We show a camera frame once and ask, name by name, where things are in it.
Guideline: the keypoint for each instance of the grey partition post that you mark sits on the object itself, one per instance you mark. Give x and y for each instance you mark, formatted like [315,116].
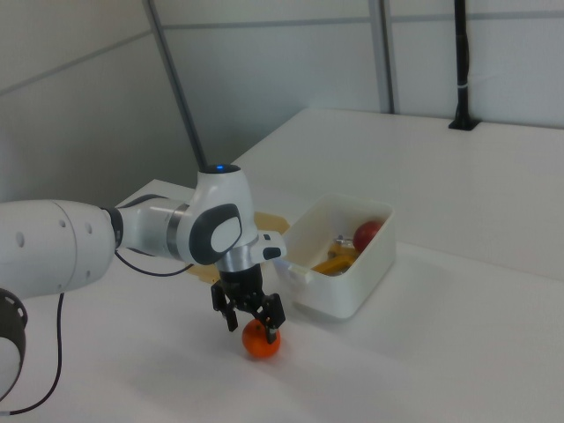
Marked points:
[387,57]
[178,83]

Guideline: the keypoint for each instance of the black pole stand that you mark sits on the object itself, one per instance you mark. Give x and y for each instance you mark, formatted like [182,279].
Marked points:
[462,79]

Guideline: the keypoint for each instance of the red yellow toy apple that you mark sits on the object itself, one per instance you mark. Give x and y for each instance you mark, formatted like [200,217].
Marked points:
[366,235]

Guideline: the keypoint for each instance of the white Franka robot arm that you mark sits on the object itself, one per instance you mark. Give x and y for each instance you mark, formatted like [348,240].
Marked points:
[48,251]

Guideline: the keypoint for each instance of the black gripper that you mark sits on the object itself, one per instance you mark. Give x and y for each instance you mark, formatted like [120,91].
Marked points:
[241,288]

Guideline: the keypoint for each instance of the beige plastic box lid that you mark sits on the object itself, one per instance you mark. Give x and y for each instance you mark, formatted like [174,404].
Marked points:
[271,222]

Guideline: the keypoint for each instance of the orange toy mandarin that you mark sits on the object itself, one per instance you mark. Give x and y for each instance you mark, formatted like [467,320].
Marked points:
[257,346]

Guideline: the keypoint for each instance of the white plastic box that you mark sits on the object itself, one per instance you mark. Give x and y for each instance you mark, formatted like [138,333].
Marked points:
[339,295]

